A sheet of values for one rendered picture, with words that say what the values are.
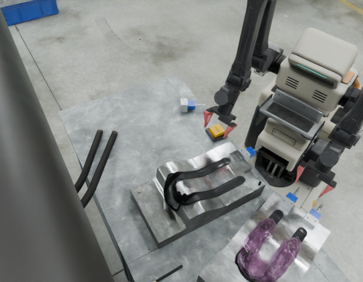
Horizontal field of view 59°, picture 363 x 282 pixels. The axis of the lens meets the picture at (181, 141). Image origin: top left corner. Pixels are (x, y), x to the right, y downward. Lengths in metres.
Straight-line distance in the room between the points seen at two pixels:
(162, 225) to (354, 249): 1.55
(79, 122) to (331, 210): 1.81
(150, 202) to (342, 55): 0.90
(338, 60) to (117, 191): 1.00
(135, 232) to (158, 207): 0.13
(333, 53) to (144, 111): 0.93
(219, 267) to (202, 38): 2.91
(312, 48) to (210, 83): 1.92
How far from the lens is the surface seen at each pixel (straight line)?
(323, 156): 1.17
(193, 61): 3.38
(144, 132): 1.61
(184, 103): 1.68
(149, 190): 1.35
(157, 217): 1.29
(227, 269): 1.19
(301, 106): 1.47
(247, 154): 1.52
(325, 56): 1.31
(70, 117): 1.74
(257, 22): 1.14
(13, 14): 4.11
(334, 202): 2.62
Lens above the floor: 2.02
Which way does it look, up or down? 51 degrees down
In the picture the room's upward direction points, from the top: 5 degrees clockwise
